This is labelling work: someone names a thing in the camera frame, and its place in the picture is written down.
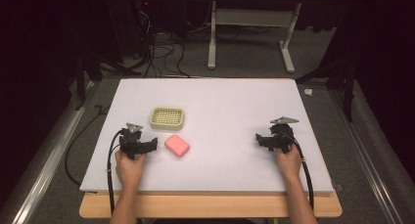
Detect black floor cable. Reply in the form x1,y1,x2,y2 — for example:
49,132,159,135
64,104,111,187

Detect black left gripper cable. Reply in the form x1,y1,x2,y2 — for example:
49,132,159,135
105,129,124,216

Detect black metal stand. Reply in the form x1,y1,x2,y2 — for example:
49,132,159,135
73,47,143,112
295,51,357,123

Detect cream slotted soap dish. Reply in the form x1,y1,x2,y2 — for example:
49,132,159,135
149,107,186,132

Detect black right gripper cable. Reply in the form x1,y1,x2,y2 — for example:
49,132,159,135
283,130,315,210

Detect white foam mat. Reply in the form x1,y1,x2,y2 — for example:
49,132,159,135
79,77,335,197

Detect white metal desk frame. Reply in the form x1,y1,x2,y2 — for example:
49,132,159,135
207,0,303,74

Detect person's left hand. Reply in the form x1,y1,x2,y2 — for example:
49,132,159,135
115,150,149,190

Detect pink soap bar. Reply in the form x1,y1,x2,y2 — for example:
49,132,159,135
163,133,191,158

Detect person's right hand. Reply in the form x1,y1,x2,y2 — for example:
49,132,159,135
275,144,303,181

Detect wooden table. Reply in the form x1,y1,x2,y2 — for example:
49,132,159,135
78,190,344,219

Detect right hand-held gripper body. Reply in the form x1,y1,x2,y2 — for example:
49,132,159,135
268,115,300,155

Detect tangle of black floor cables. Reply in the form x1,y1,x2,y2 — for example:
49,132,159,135
131,8,216,79

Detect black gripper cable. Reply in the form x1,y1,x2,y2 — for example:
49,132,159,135
283,130,315,210
105,129,124,216

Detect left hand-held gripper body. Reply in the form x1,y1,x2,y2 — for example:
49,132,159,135
118,121,147,160

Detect aluminium floor rail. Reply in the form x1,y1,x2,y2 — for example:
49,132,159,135
0,83,99,224
329,90,405,224

